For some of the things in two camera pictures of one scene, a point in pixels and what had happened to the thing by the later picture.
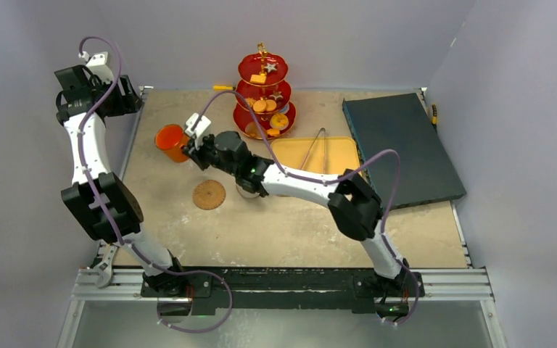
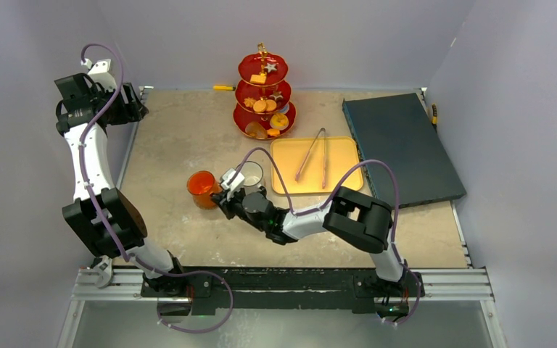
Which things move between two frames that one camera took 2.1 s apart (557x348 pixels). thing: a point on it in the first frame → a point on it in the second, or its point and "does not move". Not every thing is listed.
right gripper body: (198, 152) → (223, 201)
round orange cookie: (259, 106) does not move
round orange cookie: (270, 105) does not move
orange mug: (170, 138) → (200, 185)
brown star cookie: (276, 95) does not move
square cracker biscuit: (260, 79) does not move
